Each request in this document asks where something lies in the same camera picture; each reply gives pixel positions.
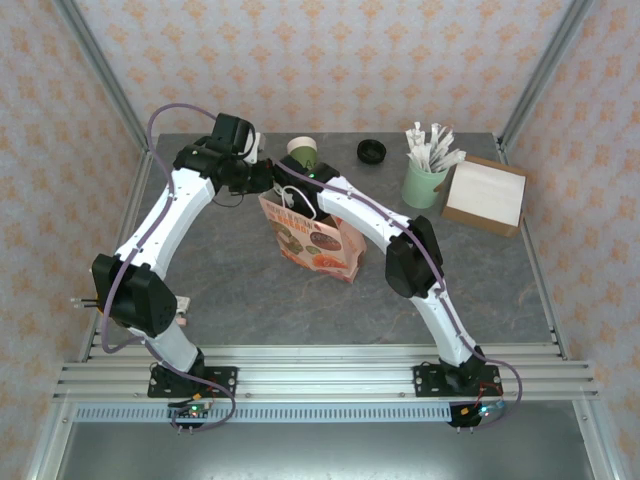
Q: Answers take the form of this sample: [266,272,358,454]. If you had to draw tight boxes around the slotted grey cable duct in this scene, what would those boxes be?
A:
[73,404,454,425]

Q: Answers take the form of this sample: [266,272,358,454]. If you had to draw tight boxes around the white napkin stack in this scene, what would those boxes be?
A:
[447,160,527,224]

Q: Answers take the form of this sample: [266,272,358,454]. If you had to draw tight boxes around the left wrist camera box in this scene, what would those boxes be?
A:
[243,130,266,164]

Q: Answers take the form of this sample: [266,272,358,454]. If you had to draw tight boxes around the printed paper takeout bag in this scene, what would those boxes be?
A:
[257,184,369,285]

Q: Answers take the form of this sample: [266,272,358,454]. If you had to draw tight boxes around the black plastic cup lid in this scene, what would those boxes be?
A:
[356,139,389,164]

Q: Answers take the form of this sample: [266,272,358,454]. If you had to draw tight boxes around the brown cardboard napkin box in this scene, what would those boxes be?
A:
[439,154,529,239]

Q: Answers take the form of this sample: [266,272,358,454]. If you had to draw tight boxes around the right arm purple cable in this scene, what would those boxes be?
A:
[272,162,525,431]

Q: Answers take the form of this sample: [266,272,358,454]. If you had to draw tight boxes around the green sleeved paper cup stack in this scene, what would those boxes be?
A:
[286,137,320,169]

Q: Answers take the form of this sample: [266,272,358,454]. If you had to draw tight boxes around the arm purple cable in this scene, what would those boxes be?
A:
[99,102,261,432]
[272,162,525,431]

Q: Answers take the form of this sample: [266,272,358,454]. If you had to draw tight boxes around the aluminium frame post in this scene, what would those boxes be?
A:
[52,0,154,154]
[497,0,596,151]

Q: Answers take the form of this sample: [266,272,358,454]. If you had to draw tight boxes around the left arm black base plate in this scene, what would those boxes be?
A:
[146,366,239,399]

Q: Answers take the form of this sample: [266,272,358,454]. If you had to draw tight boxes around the aluminium table side rail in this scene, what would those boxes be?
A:
[79,139,157,361]
[494,134,571,361]

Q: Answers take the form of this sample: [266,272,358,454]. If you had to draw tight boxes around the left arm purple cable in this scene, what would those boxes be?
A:
[99,102,261,432]

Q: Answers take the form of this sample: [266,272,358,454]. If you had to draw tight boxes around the pale green holder cup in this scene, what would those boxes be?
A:
[401,158,450,209]

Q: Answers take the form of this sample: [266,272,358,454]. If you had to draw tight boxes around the paper wrapped stirrer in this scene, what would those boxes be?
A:
[429,122,454,156]
[434,148,467,174]
[408,144,436,174]
[404,121,426,151]

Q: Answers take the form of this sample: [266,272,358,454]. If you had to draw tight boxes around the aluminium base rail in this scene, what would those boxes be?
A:
[52,344,601,401]

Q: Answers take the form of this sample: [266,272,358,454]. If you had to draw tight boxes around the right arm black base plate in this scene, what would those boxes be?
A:
[412,364,501,399]

